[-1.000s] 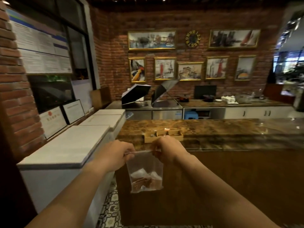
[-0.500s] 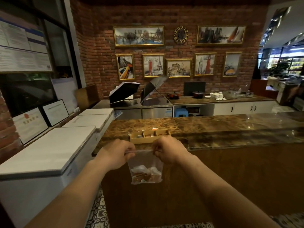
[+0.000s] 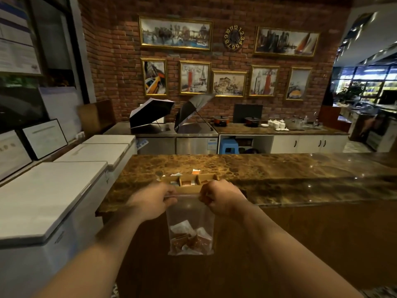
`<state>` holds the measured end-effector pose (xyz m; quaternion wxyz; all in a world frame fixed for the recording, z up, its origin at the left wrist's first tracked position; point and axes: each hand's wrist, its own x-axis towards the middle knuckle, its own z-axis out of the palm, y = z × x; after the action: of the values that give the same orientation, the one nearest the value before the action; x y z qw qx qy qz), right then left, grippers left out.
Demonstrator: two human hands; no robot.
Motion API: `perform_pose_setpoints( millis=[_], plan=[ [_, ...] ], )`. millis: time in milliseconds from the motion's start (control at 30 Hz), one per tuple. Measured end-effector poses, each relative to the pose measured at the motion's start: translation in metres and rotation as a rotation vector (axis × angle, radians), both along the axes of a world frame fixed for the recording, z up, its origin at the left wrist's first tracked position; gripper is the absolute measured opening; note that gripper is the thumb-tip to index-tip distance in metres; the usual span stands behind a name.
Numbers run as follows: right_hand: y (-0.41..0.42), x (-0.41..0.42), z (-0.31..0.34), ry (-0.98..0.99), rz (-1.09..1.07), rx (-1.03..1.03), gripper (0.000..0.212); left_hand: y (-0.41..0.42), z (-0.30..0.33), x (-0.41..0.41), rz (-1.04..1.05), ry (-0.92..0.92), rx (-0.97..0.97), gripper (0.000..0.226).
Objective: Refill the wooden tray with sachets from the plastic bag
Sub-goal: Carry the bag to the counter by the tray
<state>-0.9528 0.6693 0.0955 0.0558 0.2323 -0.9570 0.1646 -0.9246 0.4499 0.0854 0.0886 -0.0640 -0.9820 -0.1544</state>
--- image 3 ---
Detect person's left hand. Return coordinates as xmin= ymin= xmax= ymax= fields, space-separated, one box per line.
xmin=126 ymin=182 xmax=178 ymax=221

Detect person's right hand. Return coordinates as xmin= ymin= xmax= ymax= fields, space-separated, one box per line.
xmin=198 ymin=179 xmax=249 ymax=219

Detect clear plastic zip bag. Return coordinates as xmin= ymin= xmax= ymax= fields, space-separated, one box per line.
xmin=164 ymin=192 xmax=216 ymax=256

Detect person's left forearm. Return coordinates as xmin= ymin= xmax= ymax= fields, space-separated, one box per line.
xmin=32 ymin=204 xmax=146 ymax=298

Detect person's right forearm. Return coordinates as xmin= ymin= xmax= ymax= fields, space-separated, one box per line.
xmin=231 ymin=202 xmax=365 ymax=298

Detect wooden compartment organizer box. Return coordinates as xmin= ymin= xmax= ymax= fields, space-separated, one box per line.
xmin=160 ymin=173 xmax=219 ymax=195

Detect blue plastic stool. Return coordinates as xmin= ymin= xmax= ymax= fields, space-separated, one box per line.
xmin=219 ymin=138 xmax=238 ymax=155

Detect stainless steel counter fridge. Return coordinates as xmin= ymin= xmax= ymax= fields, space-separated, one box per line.
xmin=104 ymin=121 xmax=219 ymax=155

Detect pile of brown white sachets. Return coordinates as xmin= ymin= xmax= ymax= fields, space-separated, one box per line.
xmin=170 ymin=220 xmax=214 ymax=255

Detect black monitor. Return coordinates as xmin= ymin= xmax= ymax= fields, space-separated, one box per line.
xmin=233 ymin=103 xmax=264 ymax=124

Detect white porcelain tea set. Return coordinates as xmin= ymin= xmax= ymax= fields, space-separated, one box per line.
xmin=261 ymin=118 xmax=290 ymax=131

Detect brown wooden board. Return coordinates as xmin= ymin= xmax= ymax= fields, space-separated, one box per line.
xmin=77 ymin=99 xmax=117 ymax=137

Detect gold framed ruins painting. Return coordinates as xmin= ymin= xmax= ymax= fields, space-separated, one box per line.
xmin=211 ymin=68 xmax=248 ymax=98

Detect white base cabinet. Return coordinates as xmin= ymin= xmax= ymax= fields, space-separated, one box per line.
xmin=270 ymin=134 xmax=349 ymax=154

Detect gold framed tower painting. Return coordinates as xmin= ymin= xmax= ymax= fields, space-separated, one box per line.
xmin=178 ymin=60 xmax=212 ymax=96

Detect gold framed yellow car painting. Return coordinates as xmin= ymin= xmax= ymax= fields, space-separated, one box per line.
xmin=140 ymin=57 xmax=169 ymax=97

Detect gold framed red booth painting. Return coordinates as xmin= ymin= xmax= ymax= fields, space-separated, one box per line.
xmin=248 ymin=65 xmax=280 ymax=98

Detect large white chest freezer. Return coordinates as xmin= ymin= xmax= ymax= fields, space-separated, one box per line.
xmin=0 ymin=161 xmax=110 ymax=298

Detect white panel board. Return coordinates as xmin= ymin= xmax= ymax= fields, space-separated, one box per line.
xmin=39 ymin=87 xmax=85 ymax=142

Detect black framed certificate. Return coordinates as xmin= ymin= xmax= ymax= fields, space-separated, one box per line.
xmin=22 ymin=119 xmax=68 ymax=160

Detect gold framed pale painting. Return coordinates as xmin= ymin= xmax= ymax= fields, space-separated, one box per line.
xmin=285 ymin=66 xmax=313 ymax=101

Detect brown wooden cabinet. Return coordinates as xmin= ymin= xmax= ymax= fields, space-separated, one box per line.
xmin=318 ymin=105 xmax=353 ymax=133

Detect wide gold framed city painting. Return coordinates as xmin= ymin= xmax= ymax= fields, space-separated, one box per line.
xmin=138 ymin=16 xmax=214 ymax=52

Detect light framed certificate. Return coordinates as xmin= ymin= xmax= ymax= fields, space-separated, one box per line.
xmin=0 ymin=130 xmax=33 ymax=182

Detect wide gold framed sailboat painting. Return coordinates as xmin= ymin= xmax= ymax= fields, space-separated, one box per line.
xmin=253 ymin=26 xmax=321 ymax=58

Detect green potted plant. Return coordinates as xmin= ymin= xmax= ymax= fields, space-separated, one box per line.
xmin=336 ymin=82 xmax=367 ymax=105

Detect round dark wall clock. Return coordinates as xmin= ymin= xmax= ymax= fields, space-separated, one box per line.
xmin=224 ymin=25 xmax=245 ymax=52

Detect wall notice board with papers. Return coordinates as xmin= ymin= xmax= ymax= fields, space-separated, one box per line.
xmin=0 ymin=0 xmax=43 ymax=77

